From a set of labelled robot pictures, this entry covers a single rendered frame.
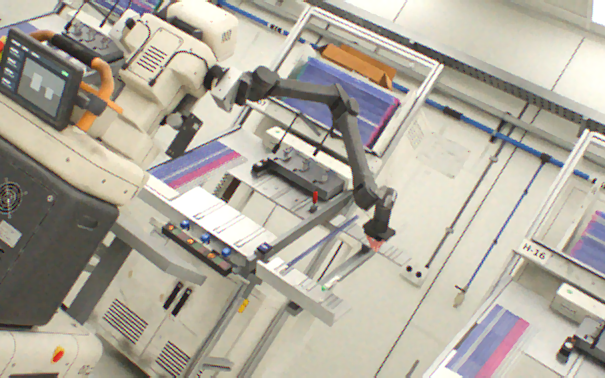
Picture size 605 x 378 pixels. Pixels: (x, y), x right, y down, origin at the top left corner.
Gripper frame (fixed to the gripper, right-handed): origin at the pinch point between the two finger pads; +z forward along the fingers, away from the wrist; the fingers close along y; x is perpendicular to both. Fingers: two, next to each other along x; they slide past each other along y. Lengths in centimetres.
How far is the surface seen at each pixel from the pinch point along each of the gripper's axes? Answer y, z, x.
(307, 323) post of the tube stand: 9.6, 29.3, 20.9
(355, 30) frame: 86, -26, -97
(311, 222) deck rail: 41, 23, -18
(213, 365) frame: 38, 60, 39
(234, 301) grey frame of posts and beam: 37, 31, 30
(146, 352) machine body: 75, 81, 42
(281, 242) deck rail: 40.4, 21.5, 1.3
